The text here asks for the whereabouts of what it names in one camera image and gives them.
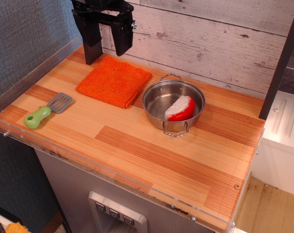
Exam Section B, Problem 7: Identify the white toy sink unit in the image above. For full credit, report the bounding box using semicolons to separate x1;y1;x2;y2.
251;91;294;194

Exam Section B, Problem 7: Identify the dark post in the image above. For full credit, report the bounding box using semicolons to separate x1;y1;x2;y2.
83;42;103;65
259;18;294;120

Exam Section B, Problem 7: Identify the dark left post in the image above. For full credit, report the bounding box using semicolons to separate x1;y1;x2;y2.
83;42;103;65

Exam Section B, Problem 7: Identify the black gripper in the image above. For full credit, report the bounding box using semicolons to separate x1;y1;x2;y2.
71;0;137;56

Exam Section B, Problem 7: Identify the stainless steel pot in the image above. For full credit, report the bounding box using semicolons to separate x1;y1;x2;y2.
142;73;206;137

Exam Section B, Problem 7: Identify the green and gray spatula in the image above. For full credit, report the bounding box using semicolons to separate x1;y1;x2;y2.
24;93;73;129

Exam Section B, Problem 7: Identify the yellow object bottom left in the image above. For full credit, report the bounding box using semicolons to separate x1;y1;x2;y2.
5;222;29;233

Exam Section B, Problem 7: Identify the red and white toy cheese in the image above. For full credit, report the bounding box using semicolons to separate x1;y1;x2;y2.
164;96;195;122

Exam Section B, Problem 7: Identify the gray toy fridge cabinet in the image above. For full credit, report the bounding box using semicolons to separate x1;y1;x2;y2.
34;148;235;233

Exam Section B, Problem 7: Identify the dark right post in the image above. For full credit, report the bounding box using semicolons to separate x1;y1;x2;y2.
259;18;294;120

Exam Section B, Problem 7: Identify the orange knitted cloth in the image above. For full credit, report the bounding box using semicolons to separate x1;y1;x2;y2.
76;55;152;109

